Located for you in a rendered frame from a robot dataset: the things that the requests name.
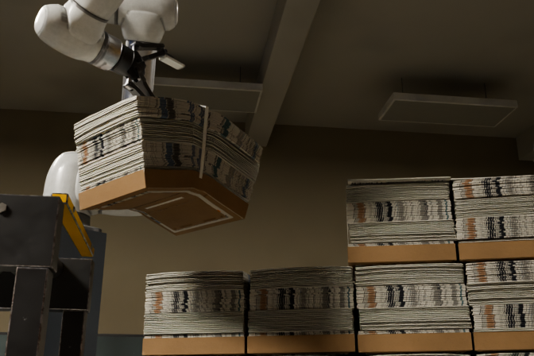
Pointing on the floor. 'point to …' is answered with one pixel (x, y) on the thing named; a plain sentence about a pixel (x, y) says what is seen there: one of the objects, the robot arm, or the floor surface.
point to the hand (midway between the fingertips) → (176, 87)
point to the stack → (344, 303)
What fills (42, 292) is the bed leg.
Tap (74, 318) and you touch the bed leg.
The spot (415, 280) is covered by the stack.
